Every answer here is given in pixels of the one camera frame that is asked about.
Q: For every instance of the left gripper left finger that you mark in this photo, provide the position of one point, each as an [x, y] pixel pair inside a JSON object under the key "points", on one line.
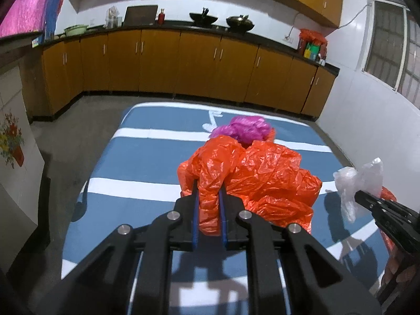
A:
{"points": [[129, 272]]}

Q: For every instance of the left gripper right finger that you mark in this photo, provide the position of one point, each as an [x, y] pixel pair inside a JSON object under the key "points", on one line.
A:
{"points": [[288, 271]]}

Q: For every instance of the small clear plastic bag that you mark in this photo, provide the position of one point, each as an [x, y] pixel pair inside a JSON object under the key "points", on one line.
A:
{"points": [[349, 180]]}

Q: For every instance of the small red plastic bag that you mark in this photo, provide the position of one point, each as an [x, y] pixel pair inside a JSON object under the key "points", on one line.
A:
{"points": [[266, 176]]}

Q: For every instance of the purple plastic bag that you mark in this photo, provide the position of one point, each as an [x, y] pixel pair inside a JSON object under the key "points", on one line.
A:
{"points": [[246, 129]]}

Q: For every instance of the lower wooden kitchen cabinets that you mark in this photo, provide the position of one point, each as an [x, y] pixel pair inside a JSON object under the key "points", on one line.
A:
{"points": [[176, 63]]}

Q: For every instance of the blue white striped tablecloth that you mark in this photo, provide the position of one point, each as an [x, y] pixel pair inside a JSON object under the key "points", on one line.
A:
{"points": [[136, 180]]}

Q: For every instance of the white cabinet with flower sticker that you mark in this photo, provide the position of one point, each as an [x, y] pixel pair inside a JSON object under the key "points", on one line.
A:
{"points": [[21, 170]]}

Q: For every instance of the barred window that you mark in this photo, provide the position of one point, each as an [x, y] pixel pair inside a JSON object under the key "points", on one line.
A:
{"points": [[393, 55]]}

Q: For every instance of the green yellow boxes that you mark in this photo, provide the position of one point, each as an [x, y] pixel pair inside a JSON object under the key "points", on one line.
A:
{"points": [[311, 51]]}

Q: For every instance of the red bag on counter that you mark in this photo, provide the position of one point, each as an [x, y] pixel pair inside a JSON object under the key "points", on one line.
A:
{"points": [[313, 37]]}

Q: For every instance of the black countertop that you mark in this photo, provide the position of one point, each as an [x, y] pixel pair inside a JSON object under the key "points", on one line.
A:
{"points": [[186, 27]]}

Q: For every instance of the black lidded wok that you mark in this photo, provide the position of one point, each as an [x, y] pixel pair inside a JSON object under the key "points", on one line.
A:
{"points": [[239, 24]]}

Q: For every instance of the green basin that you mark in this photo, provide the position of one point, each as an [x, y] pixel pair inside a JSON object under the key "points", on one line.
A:
{"points": [[76, 30]]}

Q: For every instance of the glass jar with bag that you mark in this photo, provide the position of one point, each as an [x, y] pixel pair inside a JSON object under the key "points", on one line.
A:
{"points": [[112, 18]]}

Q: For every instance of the red bottle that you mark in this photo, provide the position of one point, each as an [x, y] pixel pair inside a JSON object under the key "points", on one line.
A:
{"points": [[161, 17]]}

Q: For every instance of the black wok with ladle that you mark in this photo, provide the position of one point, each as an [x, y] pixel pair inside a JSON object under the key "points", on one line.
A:
{"points": [[203, 19]]}

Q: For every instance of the pink blue hanging cloth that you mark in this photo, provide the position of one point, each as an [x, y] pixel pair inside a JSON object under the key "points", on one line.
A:
{"points": [[26, 16]]}

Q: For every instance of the wall power socket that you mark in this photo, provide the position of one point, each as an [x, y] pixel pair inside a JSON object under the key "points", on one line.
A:
{"points": [[289, 39]]}

